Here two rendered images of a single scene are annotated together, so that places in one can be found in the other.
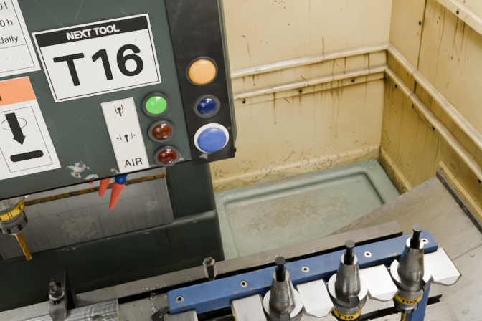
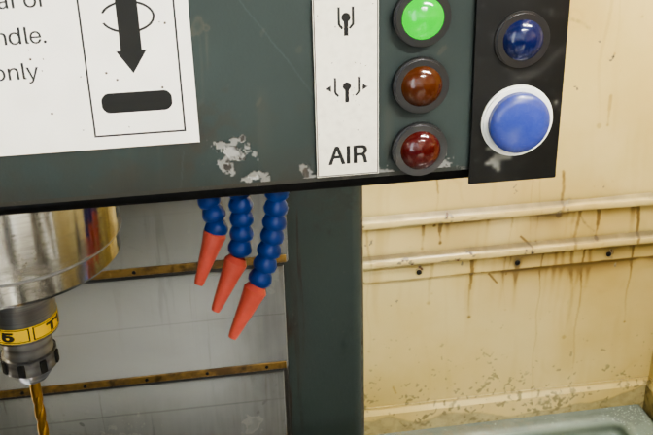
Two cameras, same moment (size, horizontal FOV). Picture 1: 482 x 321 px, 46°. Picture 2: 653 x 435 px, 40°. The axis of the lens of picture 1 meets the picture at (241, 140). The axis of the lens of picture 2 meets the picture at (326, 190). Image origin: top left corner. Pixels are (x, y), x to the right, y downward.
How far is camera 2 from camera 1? 0.24 m
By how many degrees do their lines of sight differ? 14
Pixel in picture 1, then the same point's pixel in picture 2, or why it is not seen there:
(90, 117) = (283, 27)
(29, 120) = (159, 12)
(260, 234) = not seen: outside the picture
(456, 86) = not seen: outside the picture
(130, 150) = (349, 124)
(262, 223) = not seen: outside the picture
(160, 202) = (268, 420)
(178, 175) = (305, 374)
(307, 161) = (517, 395)
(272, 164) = (455, 394)
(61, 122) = (223, 31)
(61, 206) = (89, 407)
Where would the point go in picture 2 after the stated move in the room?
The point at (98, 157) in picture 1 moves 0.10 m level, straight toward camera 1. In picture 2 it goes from (280, 132) to (348, 217)
